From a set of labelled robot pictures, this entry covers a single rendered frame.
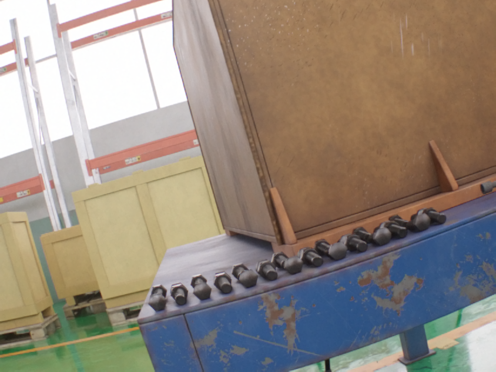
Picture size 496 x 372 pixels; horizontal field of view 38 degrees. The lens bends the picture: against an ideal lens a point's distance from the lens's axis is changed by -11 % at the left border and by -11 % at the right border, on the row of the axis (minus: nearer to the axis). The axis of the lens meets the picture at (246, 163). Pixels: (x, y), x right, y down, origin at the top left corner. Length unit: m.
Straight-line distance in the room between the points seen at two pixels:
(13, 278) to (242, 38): 5.61
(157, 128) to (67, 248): 3.49
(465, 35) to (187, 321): 0.60
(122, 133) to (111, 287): 4.70
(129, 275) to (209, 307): 5.56
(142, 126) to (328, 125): 9.74
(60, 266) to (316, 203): 6.79
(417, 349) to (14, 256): 4.45
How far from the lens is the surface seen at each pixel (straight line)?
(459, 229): 0.85
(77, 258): 7.75
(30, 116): 9.06
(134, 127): 10.77
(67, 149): 10.82
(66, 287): 7.78
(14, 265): 6.52
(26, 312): 6.54
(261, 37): 1.06
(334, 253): 0.84
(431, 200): 1.02
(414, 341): 2.67
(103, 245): 6.35
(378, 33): 1.10
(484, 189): 0.98
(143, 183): 6.32
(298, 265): 0.83
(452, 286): 0.85
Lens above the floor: 0.73
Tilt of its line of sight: 2 degrees up
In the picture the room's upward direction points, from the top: 16 degrees counter-clockwise
